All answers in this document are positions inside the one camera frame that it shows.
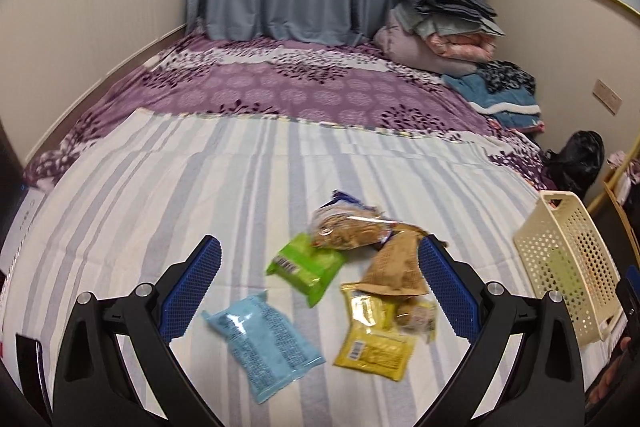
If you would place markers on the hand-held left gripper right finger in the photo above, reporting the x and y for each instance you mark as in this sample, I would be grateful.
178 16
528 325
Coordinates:
447 292

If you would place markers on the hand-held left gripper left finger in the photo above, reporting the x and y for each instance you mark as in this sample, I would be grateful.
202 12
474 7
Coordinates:
192 292

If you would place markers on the small clear cookie packet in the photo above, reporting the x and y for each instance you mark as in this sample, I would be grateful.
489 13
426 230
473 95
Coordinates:
417 314

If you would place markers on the brown paper snack bag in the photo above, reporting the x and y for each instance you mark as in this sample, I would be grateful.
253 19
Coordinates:
395 267

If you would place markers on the cream perforated plastic basket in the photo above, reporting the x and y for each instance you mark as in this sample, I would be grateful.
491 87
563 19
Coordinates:
565 237

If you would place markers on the light blue snack packet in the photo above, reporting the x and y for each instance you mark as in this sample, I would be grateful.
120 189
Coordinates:
265 347

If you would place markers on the yellow snack packet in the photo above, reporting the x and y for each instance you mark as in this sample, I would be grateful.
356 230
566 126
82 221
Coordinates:
372 347

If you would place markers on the green snack packet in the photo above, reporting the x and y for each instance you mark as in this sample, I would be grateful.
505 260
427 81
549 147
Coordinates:
305 267

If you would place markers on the clear bag of crackers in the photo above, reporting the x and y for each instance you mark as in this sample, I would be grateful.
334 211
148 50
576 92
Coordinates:
345 232

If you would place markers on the dark blue snack packet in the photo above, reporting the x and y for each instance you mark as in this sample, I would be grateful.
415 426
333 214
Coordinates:
342 198

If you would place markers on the person's right hand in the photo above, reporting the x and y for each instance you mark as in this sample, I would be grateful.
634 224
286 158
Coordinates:
617 367

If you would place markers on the striped blanket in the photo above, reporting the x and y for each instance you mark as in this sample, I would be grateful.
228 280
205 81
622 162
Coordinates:
200 187

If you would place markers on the black plastic bag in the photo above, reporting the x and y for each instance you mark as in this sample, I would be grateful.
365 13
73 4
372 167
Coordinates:
575 162

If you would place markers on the blue fleece blanket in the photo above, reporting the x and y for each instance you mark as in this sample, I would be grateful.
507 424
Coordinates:
500 102

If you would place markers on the black white patterned cloth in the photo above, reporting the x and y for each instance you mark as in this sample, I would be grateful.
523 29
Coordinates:
507 77

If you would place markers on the purple floral bedsheet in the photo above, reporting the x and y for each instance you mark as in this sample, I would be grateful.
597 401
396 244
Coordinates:
310 92

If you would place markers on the pink floral quilt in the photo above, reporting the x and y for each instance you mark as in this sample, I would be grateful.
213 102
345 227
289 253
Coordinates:
465 47

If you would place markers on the mauve folded quilt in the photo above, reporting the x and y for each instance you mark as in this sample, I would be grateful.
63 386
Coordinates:
405 47

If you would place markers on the grey-green folded blanket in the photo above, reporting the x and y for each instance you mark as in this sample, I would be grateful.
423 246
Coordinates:
450 26

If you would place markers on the wooden chair frame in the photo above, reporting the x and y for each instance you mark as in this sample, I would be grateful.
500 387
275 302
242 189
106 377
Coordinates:
622 212

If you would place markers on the wall socket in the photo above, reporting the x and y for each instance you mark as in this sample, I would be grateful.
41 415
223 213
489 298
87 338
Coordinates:
606 97

